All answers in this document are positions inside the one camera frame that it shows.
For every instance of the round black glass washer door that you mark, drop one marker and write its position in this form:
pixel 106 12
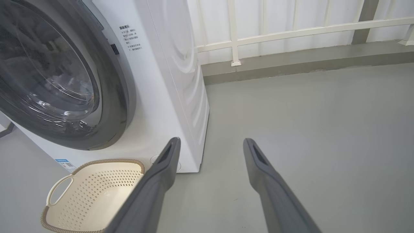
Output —
pixel 113 106

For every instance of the stainless steel washer drum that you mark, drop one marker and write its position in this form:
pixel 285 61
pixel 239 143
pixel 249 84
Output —
pixel 48 64

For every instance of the white metal railing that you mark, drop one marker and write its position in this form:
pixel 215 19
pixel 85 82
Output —
pixel 291 32

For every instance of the black text warning label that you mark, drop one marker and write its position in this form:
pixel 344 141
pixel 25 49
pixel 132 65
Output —
pixel 130 38

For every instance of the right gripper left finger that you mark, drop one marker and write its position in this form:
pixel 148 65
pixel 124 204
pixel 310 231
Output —
pixel 152 194

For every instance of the cream perforated laundry basket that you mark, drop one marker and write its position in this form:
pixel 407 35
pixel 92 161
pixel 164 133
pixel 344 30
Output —
pixel 90 194

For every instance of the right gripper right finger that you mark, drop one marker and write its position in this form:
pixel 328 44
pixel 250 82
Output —
pixel 275 194

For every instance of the white front-load washing machine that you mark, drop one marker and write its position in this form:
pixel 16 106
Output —
pixel 161 97

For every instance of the blue energy label sticker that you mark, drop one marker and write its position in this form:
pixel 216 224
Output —
pixel 66 165

